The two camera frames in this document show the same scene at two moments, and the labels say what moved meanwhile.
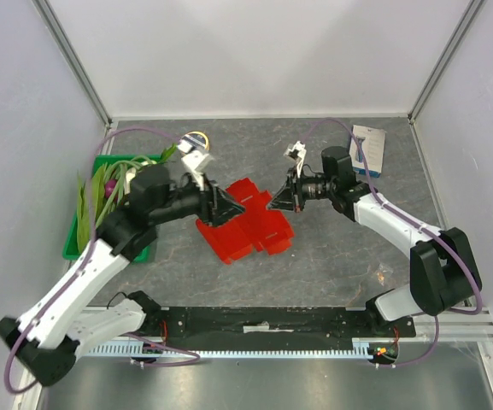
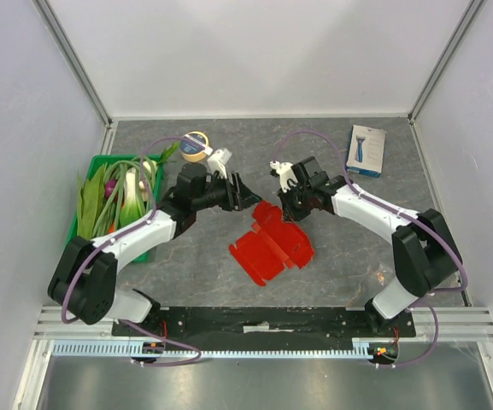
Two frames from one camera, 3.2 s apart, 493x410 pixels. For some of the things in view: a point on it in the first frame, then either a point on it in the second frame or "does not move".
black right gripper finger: x=282 y=204 → x=287 y=215
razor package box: x=372 y=141 does not move
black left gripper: x=216 y=207 → x=238 y=196
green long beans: x=116 y=177 does not move
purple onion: x=109 y=187 does not move
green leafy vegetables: x=90 y=194 does not move
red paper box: x=259 y=226 → x=272 y=245
